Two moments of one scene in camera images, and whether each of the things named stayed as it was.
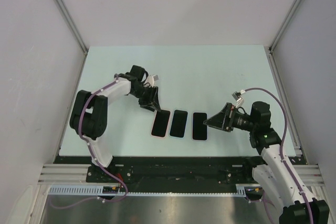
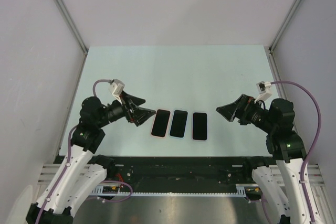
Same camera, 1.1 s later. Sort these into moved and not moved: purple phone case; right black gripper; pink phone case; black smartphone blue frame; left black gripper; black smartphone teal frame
Moved: left black gripper; right black gripper
Not moved: black smartphone teal frame; purple phone case; pink phone case; black smartphone blue frame
